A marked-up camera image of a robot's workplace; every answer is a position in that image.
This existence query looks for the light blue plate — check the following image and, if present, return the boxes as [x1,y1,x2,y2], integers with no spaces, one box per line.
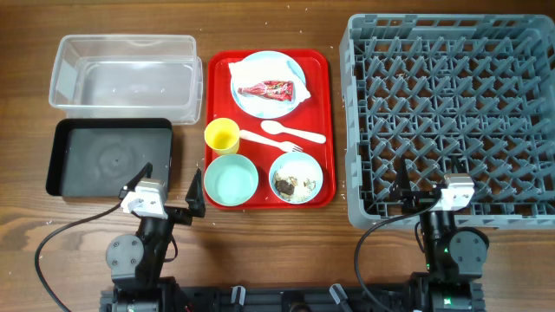
[230,51,308,120]

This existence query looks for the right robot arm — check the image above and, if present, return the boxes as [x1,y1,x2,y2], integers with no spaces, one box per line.
[390,157,489,312]

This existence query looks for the cream plastic spoon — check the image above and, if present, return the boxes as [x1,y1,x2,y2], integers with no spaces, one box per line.
[261,120,327,144]

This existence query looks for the white paper napkin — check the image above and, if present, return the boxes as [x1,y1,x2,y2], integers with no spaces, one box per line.
[228,59,311,104]

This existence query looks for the black waste tray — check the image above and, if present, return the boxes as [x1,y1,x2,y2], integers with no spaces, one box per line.
[45,118,173,197]

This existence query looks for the cream plastic fork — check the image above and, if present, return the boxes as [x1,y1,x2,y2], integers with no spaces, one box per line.
[239,130,303,153]

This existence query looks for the red serving tray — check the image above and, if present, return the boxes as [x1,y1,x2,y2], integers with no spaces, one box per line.
[206,49,336,211]

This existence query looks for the light blue bowl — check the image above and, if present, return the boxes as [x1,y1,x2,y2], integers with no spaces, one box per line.
[268,152,323,205]

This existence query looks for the red snack wrapper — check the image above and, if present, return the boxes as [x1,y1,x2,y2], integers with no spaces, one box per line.
[237,81,294,101]

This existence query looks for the clear plastic waste bin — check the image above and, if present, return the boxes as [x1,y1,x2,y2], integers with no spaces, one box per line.
[49,35,204,125]

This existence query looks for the yellow plastic cup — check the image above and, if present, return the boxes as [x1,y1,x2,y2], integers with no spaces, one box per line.
[204,118,240,155]

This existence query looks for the grey dishwasher rack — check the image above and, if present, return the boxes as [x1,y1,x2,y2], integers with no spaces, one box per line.
[340,14,554,230]

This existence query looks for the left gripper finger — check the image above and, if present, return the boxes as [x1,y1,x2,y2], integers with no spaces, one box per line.
[185,168,206,218]
[119,162,153,198]

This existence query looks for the rice and food scraps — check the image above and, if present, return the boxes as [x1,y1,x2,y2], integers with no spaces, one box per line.
[272,161,318,203]

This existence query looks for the mint green bowl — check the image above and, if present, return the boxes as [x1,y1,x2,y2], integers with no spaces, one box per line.
[204,154,259,207]

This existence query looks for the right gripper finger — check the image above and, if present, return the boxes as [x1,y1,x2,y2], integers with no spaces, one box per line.
[450,156,467,173]
[389,156,412,201]

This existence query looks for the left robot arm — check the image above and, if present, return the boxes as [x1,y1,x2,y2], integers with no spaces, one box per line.
[100,163,206,312]

